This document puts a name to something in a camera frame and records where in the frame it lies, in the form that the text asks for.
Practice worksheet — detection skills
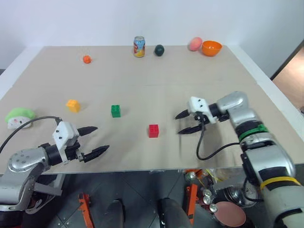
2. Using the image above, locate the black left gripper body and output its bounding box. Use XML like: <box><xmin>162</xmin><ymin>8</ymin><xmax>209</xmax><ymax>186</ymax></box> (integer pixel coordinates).
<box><xmin>64</xmin><ymin>141</ymin><xmax>86</xmax><ymax>163</ymax></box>

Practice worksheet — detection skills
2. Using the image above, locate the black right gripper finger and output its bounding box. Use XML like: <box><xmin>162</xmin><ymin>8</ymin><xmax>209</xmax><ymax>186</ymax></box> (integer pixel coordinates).
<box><xmin>174</xmin><ymin>108</ymin><xmax>191</xmax><ymax>120</ymax></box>
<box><xmin>178</xmin><ymin>124</ymin><xmax>205</xmax><ymax>135</ymax></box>

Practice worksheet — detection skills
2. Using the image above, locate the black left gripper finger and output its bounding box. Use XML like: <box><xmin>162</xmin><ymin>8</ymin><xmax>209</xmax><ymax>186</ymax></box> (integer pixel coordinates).
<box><xmin>83</xmin><ymin>144</ymin><xmax>111</xmax><ymax>163</ymax></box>
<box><xmin>76</xmin><ymin>125</ymin><xmax>99</xmax><ymax>137</ymax></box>

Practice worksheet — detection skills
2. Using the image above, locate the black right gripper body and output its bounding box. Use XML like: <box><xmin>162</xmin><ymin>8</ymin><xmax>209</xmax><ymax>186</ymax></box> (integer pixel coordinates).
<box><xmin>189</xmin><ymin>111</ymin><xmax>211</xmax><ymax>126</ymax></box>

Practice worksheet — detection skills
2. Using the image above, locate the yellow building block cube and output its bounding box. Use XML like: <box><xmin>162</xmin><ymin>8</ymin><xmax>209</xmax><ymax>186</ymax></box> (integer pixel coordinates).
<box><xmin>66</xmin><ymin>99</ymin><xmax>81</xmax><ymax>114</ymax></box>

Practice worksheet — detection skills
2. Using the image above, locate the red building block cube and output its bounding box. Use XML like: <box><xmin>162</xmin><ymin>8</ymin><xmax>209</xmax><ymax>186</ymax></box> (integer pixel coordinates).
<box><xmin>148</xmin><ymin>123</ymin><xmax>160</xmax><ymax>139</ymax></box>

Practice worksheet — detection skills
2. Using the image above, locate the green building block cube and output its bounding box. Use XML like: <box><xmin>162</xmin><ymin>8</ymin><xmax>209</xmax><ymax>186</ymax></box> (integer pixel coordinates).
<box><xmin>110</xmin><ymin>104</ymin><xmax>122</xmax><ymax>118</ymax></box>

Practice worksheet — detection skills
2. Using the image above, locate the beige cardboard table cover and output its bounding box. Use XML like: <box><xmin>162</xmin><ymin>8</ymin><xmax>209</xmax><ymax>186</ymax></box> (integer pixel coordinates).
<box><xmin>13</xmin><ymin>45</ymin><xmax>260</xmax><ymax>86</ymax></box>
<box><xmin>0</xmin><ymin>83</ymin><xmax>304</xmax><ymax>176</ymax></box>

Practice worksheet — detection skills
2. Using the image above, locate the orange metal stand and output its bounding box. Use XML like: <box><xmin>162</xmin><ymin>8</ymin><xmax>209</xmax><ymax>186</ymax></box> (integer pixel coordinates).
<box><xmin>77</xmin><ymin>193</ymin><xmax>93</xmax><ymax>228</ymax></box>
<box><xmin>186</xmin><ymin>183</ymin><xmax>199</xmax><ymax>221</ymax></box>

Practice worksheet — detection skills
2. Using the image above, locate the dark rounded shape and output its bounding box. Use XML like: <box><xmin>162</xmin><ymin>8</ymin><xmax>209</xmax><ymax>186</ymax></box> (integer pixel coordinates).
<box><xmin>106</xmin><ymin>199</ymin><xmax>127</xmax><ymax>228</ymax></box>
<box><xmin>157</xmin><ymin>197</ymin><xmax>191</xmax><ymax>228</ymax></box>

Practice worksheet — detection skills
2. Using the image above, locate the green and white plush toy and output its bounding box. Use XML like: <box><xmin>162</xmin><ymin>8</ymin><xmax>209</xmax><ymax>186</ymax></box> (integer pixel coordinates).
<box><xmin>4</xmin><ymin>107</ymin><xmax>37</xmax><ymax>130</ymax></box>

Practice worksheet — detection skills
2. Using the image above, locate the dark green ball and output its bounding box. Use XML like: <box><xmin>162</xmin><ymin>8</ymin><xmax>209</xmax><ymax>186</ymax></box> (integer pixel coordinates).
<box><xmin>153</xmin><ymin>44</ymin><xmax>166</xmax><ymax>57</ymax></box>

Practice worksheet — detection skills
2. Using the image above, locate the orange plastic bowl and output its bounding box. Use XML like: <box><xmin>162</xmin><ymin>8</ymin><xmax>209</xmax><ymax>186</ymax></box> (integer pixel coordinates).
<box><xmin>201</xmin><ymin>40</ymin><xmax>223</xmax><ymax>57</ymax></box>

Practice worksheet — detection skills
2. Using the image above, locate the pink peach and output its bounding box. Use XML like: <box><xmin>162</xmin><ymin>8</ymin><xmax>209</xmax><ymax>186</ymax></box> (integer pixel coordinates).
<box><xmin>188</xmin><ymin>36</ymin><xmax>203</xmax><ymax>52</ymax></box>

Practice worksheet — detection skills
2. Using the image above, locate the white table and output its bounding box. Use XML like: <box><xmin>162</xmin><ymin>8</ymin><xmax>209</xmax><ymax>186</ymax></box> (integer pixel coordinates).
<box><xmin>0</xmin><ymin>44</ymin><xmax>304</xmax><ymax>177</ymax></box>

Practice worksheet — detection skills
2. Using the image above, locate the shiny metal pot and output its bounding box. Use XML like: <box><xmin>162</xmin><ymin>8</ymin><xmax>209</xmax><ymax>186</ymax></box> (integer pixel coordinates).
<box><xmin>222</xmin><ymin>186</ymin><xmax>247</xmax><ymax>206</ymax></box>

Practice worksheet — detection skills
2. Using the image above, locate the colourful drink can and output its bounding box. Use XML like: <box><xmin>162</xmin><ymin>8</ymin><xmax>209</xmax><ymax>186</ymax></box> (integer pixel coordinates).
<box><xmin>133</xmin><ymin>36</ymin><xmax>146</xmax><ymax>58</ymax></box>

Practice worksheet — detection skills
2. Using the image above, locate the round pink plate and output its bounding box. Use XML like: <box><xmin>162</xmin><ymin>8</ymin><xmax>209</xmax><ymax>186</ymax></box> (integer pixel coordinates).
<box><xmin>214</xmin><ymin>201</ymin><xmax>247</xmax><ymax>227</ymax></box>

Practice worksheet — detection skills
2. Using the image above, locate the brown wooden door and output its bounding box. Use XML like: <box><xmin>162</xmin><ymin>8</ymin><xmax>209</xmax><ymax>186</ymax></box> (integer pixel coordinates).
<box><xmin>270</xmin><ymin>43</ymin><xmax>304</xmax><ymax>114</ymax></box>

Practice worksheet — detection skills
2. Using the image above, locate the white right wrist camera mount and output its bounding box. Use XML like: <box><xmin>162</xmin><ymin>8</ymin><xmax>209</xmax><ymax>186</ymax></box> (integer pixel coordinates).
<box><xmin>187</xmin><ymin>95</ymin><xmax>218</xmax><ymax>124</ymax></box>

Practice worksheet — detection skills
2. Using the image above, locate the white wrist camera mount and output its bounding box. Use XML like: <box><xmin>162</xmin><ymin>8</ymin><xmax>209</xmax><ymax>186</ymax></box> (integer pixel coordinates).
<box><xmin>187</xmin><ymin>95</ymin><xmax>218</xmax><ymax>124</ymax></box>
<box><xmin>52</xmin><ymin>121</ymin><xmax>80</xmax><ymax>164</ymax></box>

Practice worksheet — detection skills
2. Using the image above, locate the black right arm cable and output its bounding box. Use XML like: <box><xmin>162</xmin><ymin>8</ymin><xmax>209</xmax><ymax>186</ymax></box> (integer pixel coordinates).
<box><xmin>196</xmin><ymin>116</ymin><xmax>242</xmax><ymax>161</ymax></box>

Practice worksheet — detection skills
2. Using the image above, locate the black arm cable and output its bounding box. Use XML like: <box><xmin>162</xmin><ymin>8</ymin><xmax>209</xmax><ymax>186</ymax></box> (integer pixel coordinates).
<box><xmin>196</xmin><ymin>116</ymin><xmax>242</xmax><ymax>161</ymax></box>
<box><xmin>0</xmin><ymin>115</ymin><xmax>62</xmax><ymax>153</ymax></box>

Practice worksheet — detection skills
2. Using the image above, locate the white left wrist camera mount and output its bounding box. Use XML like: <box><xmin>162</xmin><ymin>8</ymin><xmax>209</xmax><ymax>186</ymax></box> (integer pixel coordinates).
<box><xmin>52</xmin><ymin>121</ymin><xmax>80</xmax><ymax>164</ymax></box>

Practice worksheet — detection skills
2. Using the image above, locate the grey metal bracket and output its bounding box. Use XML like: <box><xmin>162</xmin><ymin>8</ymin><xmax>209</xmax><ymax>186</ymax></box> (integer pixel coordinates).
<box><xmin>35</xmin><ymin>182</ymin><xmax>63</xmax><ymax>196</ymax></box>

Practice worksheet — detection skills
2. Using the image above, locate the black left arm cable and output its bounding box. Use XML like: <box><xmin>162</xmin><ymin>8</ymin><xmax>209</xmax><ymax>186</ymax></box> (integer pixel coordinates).
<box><xmin>0</xmin><ymin>115</ymin><xmax>62</xmax><ymax>153</ymax></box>

